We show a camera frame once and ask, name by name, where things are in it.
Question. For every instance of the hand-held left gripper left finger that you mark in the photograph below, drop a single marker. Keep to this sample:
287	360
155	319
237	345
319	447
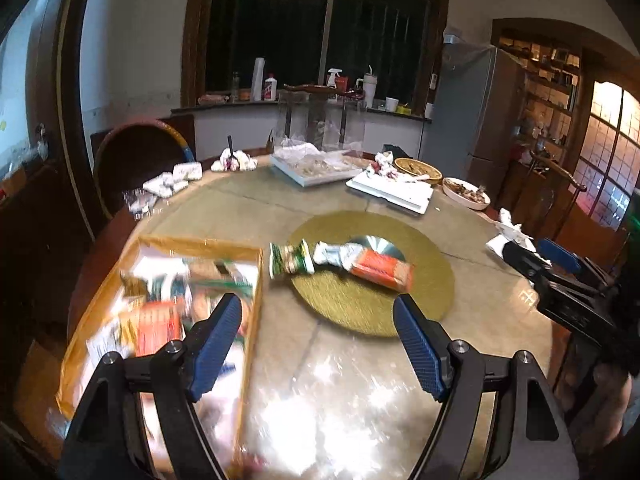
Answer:
215	345

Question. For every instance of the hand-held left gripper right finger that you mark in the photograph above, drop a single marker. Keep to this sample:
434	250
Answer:
420	350

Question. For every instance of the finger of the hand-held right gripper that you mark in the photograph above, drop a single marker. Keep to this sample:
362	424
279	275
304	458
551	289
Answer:
522	260
560	256

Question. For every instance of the large orange cracker packet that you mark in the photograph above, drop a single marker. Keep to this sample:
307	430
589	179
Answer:
157	327

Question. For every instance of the green-white round cracker packet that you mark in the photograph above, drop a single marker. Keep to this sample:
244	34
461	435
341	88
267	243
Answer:
225	272

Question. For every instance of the orange silver-ended cracker packet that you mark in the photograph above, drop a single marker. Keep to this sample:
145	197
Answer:
380	270

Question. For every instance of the green snack packet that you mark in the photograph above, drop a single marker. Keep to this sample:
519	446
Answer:
290	260

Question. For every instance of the gold cardboard box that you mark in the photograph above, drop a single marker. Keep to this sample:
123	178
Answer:
105	285

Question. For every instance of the person's right forearm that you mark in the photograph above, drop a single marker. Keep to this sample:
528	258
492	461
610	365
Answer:
617	400

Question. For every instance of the white paper napkin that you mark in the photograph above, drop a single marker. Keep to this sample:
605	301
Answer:
505	240

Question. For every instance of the wooden armchair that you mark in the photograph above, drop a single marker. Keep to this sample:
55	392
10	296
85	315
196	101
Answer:
545	195

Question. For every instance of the gold round placemat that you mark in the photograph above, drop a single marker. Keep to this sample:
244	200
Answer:
350	305

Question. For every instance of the white bowl of food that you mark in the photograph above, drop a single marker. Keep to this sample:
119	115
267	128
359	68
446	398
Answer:
465	192

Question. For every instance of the glass panel door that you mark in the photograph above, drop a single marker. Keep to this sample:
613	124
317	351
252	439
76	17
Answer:
610	160

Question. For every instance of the silver round disc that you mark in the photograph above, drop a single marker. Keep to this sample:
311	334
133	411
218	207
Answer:
382	246

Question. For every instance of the yellow bowl of food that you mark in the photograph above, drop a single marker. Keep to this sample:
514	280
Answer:
417	169

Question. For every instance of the white flat foam tray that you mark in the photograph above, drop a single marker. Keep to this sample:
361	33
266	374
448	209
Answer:
395	192

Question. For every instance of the grey refrigerator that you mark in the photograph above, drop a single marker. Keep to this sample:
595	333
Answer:
470	120

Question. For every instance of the clear plastic wrapper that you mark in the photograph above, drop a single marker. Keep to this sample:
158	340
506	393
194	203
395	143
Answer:
140	202

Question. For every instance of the crumpled white tissue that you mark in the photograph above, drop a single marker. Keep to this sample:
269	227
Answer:
162	185
187	171

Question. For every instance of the crumpled stained tissue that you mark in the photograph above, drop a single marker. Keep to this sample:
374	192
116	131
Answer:
382	166

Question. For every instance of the wooden display shelf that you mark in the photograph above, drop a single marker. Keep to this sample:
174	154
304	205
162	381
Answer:
545	85

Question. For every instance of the small white cup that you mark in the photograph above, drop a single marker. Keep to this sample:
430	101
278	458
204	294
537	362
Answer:
429	110

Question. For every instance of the tissue with black utensil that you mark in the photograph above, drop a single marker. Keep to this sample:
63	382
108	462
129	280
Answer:
237	161

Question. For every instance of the small yellow container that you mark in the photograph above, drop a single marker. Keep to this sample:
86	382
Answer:
405	108

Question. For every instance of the round brown chair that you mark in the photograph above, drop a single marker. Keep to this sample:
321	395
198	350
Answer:
135	160

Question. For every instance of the white tray with food scraps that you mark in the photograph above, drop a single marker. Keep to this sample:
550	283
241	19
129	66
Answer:
315	167

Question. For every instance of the white tumbler with straw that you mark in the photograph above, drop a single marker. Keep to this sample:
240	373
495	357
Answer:
369	89

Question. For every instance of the window counter ledge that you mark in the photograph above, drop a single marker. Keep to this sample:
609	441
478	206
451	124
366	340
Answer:
225	110

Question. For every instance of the plate on ledge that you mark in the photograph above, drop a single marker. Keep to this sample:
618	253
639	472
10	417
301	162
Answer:
214	99

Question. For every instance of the clear plastic cover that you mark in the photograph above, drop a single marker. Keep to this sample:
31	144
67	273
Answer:
320	120

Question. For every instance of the red box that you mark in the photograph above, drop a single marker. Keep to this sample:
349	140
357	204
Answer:
342	84

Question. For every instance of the small clear bottle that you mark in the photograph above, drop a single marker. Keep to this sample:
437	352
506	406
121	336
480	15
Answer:
235	87

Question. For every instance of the white spray bottle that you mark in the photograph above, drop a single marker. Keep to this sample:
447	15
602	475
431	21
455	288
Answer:
333	79

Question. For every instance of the white bottle red label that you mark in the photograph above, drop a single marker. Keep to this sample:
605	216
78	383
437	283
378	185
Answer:
270	89

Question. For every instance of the stack of white cups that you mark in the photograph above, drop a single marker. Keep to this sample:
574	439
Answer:
257	80

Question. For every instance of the wooden tray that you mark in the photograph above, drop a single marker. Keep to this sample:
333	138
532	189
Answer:
307	89

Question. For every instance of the dark window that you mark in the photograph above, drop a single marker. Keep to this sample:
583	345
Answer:
280	25

